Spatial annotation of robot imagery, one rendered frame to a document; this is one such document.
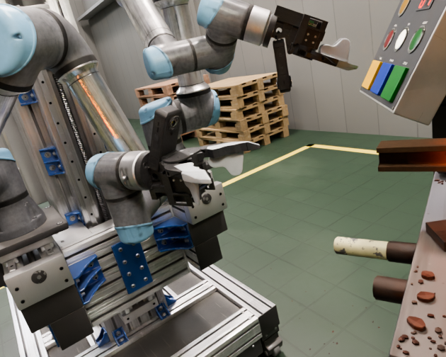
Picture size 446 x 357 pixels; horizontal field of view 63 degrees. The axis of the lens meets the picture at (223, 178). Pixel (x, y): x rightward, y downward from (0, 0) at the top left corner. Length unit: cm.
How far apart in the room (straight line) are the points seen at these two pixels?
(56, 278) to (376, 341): 118
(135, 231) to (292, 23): 54
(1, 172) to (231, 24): 67
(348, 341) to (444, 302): 127
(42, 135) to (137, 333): 80
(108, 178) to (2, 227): 45
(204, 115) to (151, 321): 84
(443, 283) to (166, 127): 43
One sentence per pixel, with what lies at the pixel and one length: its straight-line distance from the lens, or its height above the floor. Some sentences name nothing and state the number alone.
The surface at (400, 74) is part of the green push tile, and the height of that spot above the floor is 103.
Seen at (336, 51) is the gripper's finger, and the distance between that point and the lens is 86.
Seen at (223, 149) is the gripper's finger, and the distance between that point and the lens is 63.
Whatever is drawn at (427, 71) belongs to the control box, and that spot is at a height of 103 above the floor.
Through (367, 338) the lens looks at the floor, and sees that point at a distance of 166.
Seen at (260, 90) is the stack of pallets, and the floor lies 64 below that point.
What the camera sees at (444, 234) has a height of 93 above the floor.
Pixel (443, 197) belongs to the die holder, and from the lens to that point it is 57.
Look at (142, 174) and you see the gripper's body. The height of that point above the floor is 98.
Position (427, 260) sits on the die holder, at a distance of 44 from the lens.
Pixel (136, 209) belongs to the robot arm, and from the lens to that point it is 76.
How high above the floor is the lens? 116
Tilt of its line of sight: 19 degrees down
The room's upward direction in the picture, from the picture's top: 13 degrees counter-clockwise
